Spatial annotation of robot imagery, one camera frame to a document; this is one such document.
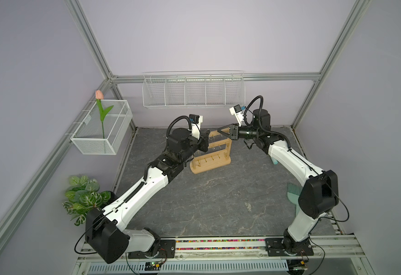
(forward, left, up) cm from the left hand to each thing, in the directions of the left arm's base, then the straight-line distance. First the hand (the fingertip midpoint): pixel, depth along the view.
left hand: (210, 131), depth 71 cm
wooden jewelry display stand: (+7, -6, -27) cm, 29 cm away
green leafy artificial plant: (-21, +47, -7) cm, 52 cm away
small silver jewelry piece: (-21, -19, -35) cm, 45 cm away
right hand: (+4, -3, -3) cm, 6 cm away
